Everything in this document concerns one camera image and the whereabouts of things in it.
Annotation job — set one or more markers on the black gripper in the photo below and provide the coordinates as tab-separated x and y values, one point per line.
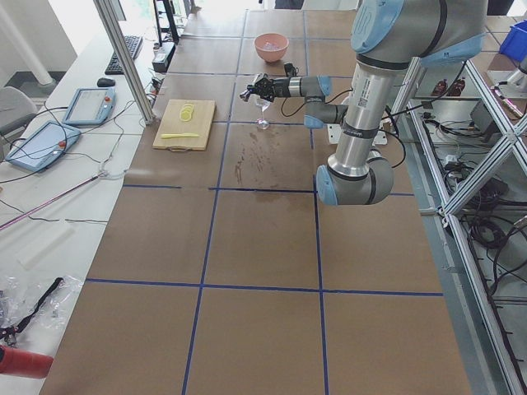
280	86

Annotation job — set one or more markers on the steel double jigger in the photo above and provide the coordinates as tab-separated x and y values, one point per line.
246	94

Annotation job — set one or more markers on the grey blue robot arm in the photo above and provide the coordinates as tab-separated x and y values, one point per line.
386	36

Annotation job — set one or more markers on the clear wine glass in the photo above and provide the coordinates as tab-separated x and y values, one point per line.
262	104

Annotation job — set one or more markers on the clear ice cubes pile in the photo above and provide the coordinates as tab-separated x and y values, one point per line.
270	47

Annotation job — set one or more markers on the pink bowl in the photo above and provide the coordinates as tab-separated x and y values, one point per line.
271	57

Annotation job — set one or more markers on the bamboo cutting board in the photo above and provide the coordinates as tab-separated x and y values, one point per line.
200	123

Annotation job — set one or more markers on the yellow plastic knife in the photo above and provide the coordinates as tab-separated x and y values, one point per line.
179	135

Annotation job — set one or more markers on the black computer mouse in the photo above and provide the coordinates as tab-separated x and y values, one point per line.
105	82

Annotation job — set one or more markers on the blue teach pendant far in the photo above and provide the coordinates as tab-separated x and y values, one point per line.
90	107

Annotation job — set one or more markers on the blue teach pendant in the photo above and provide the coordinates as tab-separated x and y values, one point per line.
90	107
44	146

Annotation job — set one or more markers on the metal rod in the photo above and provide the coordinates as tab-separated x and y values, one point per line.
52	200

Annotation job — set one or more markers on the blue teach pendant near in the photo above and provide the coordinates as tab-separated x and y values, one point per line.
44	146

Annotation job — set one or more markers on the blue storage bin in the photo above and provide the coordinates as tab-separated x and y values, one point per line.
514	45

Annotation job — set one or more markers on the grey office chair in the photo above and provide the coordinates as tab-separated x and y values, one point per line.
17	110

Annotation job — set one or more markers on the red cylinder object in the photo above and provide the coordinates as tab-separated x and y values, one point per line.
24	364

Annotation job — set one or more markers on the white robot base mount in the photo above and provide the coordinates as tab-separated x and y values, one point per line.
377	136

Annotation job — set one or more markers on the aluminium frame post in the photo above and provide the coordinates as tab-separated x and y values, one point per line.
110	22

